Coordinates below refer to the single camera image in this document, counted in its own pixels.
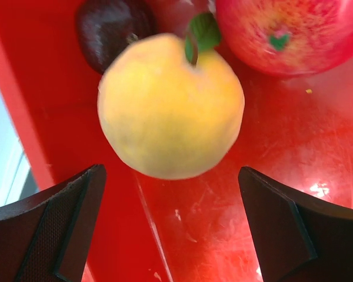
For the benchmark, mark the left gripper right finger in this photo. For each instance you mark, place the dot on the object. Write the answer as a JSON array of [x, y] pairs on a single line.
[[297, 237]]

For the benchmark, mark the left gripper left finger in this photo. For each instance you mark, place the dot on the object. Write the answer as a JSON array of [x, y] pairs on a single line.
[[47, 236]]

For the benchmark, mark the red plastic tray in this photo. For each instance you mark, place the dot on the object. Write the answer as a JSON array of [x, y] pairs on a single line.
[[297, 131]]

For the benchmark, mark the orange peach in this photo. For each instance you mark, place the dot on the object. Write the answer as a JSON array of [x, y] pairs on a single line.
[[164, 117]]

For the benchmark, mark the red apple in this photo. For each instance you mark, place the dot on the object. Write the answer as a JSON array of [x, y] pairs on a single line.
[[288, 38]]

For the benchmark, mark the dark plum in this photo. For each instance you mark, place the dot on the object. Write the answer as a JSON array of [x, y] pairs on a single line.
[[105, 28]]

